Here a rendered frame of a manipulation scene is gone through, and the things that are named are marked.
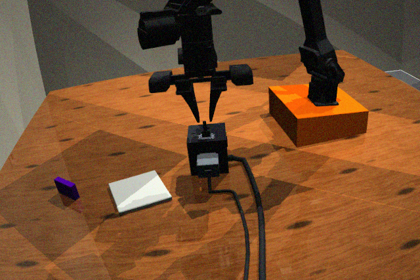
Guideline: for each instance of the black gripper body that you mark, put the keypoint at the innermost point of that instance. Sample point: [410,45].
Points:
[199,62]

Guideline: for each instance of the purple rectangular block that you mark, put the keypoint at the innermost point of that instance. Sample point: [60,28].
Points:
[66,188]

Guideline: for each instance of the white flat square slab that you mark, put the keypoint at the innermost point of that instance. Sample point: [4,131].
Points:
[138,192]

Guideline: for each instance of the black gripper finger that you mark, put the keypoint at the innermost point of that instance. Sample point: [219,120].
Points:
[215,93]
[189,97]

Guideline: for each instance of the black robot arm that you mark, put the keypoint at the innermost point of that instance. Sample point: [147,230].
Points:
[159,28]

